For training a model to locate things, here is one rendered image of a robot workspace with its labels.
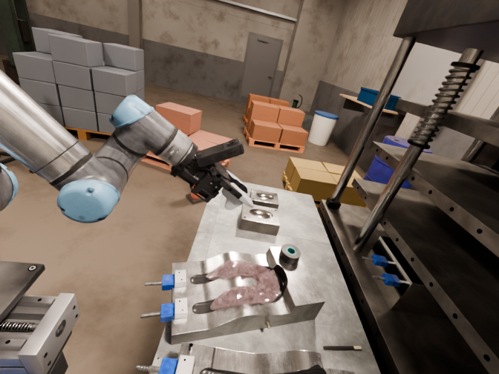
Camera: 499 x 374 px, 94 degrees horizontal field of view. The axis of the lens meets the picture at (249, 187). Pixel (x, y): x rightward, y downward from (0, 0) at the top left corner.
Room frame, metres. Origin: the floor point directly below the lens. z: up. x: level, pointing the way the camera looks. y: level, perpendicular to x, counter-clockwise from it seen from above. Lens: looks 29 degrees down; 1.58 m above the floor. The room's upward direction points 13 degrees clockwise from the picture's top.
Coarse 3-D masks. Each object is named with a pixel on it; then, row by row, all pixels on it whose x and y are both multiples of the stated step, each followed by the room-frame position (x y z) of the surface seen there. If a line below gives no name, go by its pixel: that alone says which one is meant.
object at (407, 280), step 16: (384, 240) 0.91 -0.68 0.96; (368, 256) 0.93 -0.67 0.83; (384, 256) 0.85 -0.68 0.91; (400, 256) 0.82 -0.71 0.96; (384, 272) 0.80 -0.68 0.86; (400, 272) 0.74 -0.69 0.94; (384, 288) 0.75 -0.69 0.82; (400, 288) 0.70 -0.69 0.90; (416, 288) 0.68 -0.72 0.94; (400, 304) 0.67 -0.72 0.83; (416, 304) 0.68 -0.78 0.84; (432, 304) 0.69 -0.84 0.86
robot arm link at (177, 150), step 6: (180, 132) 0.48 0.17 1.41; (174, 138) 0.45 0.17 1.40; (180, 138) 0.46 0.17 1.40; (186, 138) 0.48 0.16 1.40; (174, 144) 0.44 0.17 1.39; (180, 144) 0.45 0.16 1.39; (186, 144) 0.46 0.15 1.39; (168, 150) 0.44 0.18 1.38; (174, 150) 0.44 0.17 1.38; (180, 150) 0.45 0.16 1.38; (186, 150) 0.45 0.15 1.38; (162, 156) 0.44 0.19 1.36; (168, 156) 0.44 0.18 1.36; (174, 156) 0.44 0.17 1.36; (180, 156) 0.44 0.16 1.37; (168, 162) 0.45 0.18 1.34; (174, 162) 0.44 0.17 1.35; (180, 162) 0.45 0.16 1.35
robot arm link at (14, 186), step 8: (0, 168) 0.39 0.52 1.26; (0, 176) 0.38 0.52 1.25; (8, 176) 0.41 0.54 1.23; (0, 184) 0.38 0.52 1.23; (8, 184) 0.40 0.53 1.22; (16, 184) 0.42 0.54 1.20; (0, 192) 0.37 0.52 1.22; (8, 192) 0.39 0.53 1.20; (16, 192) 0.42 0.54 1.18; (0, 200) 0.36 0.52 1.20; (8, 200) 0.39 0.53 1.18; (0, 208) 0.36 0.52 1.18
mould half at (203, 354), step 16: (192, 352) 0.31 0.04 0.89; (208, 352) 0.31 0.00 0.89; (224, 352) 0.32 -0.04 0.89; (240, 352) 0.33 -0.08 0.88; (272, 352) 0.35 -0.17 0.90; (288, 352) 0.34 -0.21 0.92; (304, 352) 0.35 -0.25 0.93; (224, 368) 0.29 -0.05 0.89; (240, 368) 0.30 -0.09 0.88; (256, 368) 0.31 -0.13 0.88; (272, 368) 0.31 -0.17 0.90; (288, 368) 0.31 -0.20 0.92; (304, 368) 0.31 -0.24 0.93
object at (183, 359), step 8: (168, 360) 0.27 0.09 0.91; (176, 360) 0.27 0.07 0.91; (184, 360) 0.27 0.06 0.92; (192, 360) 0.28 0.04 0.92; (136, 368) 0.24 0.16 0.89; (144, 368) 0.25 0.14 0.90; (152, 368) 0.25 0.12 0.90; (160, 368) 0.25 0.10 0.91; (168, 368) 0.25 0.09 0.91; (176, 368) 0.26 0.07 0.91; (184, 368) 0.26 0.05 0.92; (192, 368) 0.27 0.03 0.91
